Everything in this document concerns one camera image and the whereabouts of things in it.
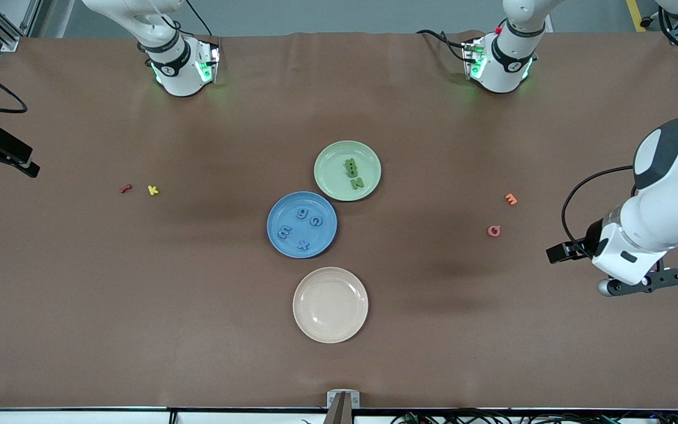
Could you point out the grey metal camera bracket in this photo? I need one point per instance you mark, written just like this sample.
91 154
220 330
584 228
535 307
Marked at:
343 399

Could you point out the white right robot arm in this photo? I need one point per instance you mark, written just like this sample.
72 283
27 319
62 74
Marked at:
180 76

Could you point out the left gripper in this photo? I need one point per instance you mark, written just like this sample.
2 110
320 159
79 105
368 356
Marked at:
592 237

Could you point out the orange letter E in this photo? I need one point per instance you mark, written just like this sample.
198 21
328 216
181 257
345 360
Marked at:
511 199

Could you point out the blue letter E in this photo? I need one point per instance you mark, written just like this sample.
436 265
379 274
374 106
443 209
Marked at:
284 233

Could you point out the blue plate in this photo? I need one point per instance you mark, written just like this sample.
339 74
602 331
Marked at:
292 212

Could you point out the blue capital letter G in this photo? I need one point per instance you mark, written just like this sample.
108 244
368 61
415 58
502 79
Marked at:
311 221

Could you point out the blue small letter g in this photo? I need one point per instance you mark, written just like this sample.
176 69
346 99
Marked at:
302 212

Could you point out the beige plate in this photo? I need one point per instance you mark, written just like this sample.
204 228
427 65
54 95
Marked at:
330 305

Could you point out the pink letter Q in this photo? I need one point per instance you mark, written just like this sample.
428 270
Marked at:
489 231

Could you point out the green letter N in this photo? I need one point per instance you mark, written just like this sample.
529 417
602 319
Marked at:
357 183

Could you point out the blue letter x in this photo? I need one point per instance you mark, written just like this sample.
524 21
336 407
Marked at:
303 245

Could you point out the brown table cover sheet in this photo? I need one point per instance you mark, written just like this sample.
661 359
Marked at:
198 324

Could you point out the green plate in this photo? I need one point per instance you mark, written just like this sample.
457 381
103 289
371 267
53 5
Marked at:
333 171

